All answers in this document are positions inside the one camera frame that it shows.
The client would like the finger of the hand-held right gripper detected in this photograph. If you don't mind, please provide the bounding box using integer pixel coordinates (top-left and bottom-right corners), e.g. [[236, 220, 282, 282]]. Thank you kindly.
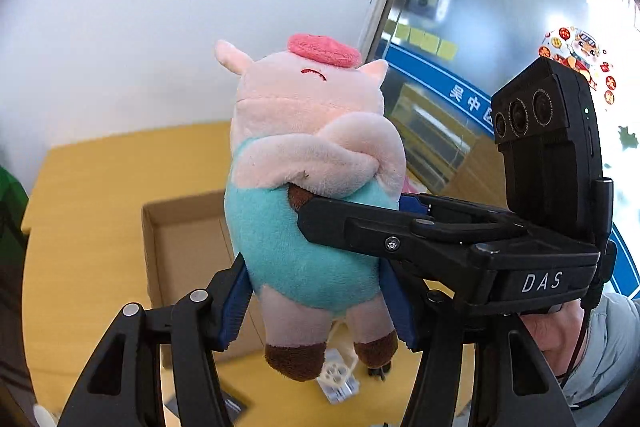
[[399, 193, 527, 230], [297, 196, 528, 269]]

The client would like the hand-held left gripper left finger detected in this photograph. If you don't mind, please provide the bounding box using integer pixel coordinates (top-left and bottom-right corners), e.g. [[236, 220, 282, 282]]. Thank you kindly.
[[57, 254, 253, 427]]

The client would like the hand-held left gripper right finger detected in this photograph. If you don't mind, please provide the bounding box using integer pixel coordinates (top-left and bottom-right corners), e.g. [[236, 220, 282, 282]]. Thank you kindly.
[[380, 259, 578, 427]]

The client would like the cardboard box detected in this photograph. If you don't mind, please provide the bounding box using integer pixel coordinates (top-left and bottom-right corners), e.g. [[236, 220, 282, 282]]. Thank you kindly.
[[141, 189, 363, 369]]

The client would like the pink pig plush toy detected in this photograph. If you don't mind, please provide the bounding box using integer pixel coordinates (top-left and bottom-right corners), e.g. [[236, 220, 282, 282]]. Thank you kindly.
[[215, 33, 408, 383]]

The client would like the wooden desktop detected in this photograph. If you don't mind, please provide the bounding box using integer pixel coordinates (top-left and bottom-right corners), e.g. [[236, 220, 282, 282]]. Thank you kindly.
[[22, 119, 506, 427]]

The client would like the person's right hand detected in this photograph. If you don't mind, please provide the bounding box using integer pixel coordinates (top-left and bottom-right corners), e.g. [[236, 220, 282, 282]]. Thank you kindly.
[[521, 301, 592, 364]]

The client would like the white plastic part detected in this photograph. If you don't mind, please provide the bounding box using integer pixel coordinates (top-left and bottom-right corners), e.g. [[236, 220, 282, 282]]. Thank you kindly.
[[317, 347, 362, 406]]

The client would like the black card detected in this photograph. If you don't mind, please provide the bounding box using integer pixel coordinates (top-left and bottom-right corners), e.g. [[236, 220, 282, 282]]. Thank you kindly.
[[165, 386, 252, 427]]

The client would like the festive cartoon window sticker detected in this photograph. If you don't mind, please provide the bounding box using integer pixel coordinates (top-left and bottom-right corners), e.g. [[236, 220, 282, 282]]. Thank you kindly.
[[538, 26, 618, 106]]

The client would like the black cable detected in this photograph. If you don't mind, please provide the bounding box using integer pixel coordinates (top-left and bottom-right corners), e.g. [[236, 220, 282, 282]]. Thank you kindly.
[[556, 178, 616, 380]]

